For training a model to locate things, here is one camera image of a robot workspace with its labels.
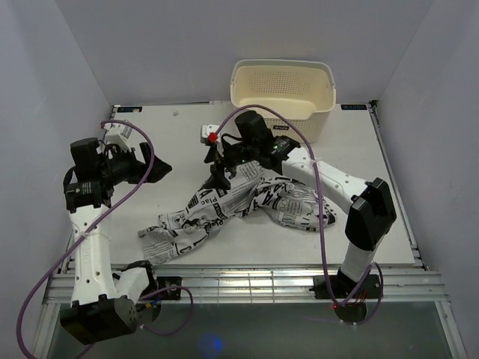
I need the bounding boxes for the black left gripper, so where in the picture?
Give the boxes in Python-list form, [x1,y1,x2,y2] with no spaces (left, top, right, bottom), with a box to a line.
[100,142,172,186]

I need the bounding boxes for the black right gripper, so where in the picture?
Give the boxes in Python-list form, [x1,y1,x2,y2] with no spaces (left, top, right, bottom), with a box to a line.
[204,138,257,190]

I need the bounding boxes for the newspaper print trousers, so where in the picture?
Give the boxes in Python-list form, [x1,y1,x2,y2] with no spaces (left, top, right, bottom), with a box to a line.
[138,162,344,266]

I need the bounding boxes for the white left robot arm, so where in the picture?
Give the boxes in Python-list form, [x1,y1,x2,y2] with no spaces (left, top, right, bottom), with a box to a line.
[60,138,172,345]

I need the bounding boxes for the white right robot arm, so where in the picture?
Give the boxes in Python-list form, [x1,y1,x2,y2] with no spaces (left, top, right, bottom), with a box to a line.
[200,111,397,298]

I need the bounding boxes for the blue label sticker left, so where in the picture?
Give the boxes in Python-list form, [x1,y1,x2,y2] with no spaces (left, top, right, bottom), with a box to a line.
[117,106,143,113]

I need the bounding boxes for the blue label sticker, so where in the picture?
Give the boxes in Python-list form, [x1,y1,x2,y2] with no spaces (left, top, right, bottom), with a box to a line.
[117,106,143,113]
[341,104,367,111]

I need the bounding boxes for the cream perforated plastic basket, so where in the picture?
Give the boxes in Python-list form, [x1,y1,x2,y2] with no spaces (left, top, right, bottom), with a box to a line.
[230,59,336,143]

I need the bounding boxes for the blue label sticker right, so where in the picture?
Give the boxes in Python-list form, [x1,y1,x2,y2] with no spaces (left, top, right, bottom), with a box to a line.
[341,104,367,111]

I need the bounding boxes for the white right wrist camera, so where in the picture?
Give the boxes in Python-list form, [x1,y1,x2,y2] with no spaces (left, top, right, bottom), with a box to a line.
[200,124,219,147]

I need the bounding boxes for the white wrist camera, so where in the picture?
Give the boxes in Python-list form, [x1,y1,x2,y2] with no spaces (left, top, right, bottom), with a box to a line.
[200,124,219,147]
[103,123,132,151]

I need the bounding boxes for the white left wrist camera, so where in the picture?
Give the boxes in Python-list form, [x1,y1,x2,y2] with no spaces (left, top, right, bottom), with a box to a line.
[103,123,132,151]

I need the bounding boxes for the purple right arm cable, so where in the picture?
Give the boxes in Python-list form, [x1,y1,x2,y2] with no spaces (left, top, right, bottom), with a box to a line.
[215,105,385,326]

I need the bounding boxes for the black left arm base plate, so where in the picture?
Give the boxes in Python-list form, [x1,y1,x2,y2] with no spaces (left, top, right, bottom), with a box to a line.
[150,276,183,301]

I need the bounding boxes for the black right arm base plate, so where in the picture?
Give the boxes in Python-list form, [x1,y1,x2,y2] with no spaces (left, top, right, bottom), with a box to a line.
[310,274,381,301]

